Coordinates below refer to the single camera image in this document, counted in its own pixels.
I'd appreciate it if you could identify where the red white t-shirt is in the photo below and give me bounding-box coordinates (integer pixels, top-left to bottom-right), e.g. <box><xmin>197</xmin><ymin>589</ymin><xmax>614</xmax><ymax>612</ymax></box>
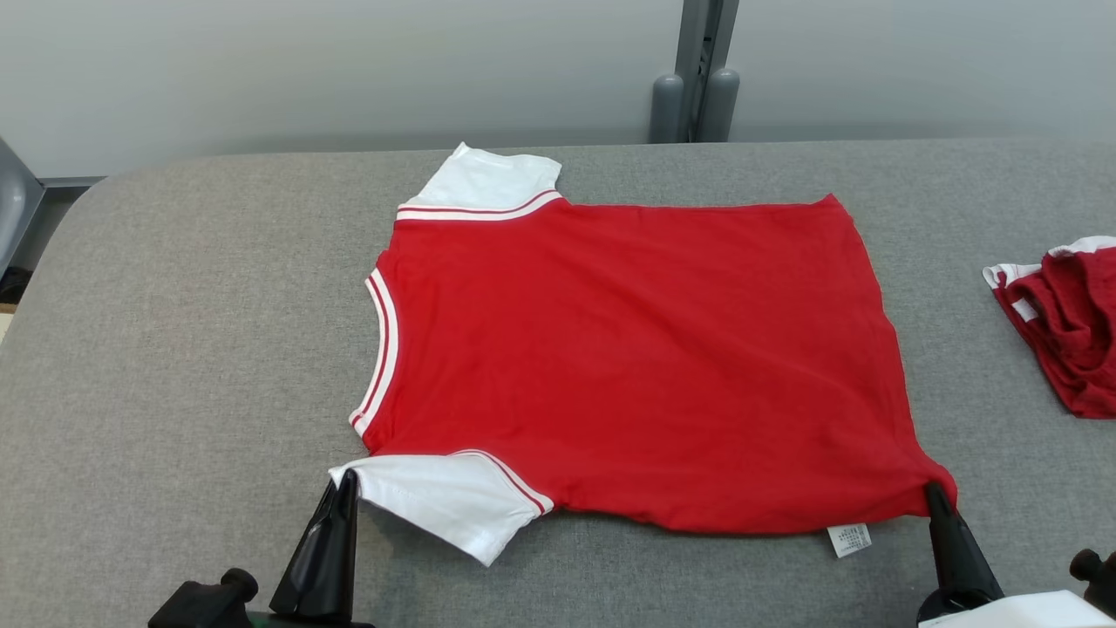
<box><xmin>329</xmin><ymin>142</ymin><xmax>958</xmax><ymax>568</ymax></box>

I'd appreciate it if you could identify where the red shorts white trim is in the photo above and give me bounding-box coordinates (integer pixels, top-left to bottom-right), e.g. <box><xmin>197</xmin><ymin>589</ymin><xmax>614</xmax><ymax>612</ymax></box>
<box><xmin>983</xmin><ymin>235</ymin><xmax>1116</xmax><ymax>420</ymax></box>

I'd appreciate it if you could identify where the grey metal partition post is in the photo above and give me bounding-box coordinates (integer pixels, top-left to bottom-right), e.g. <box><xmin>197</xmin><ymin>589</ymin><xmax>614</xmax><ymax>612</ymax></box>
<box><xmin>648</xmin><ymin>0</ymin><xmax>742</xmax><ymax>145</ymax></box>

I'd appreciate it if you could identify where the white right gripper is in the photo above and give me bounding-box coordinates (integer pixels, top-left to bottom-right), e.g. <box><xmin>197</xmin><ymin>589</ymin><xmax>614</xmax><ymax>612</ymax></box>
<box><xmin>917</xmin><ymin>482</ymin><xmax>1116</xmax><ymax>628</ymax></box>

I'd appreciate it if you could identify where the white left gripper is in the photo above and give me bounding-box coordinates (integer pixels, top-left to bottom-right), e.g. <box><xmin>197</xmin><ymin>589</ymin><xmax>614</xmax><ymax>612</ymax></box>
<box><xmin>248</xmin><ymin>468</ymin><xmax>376</xmax><ymax>628</ymax></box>

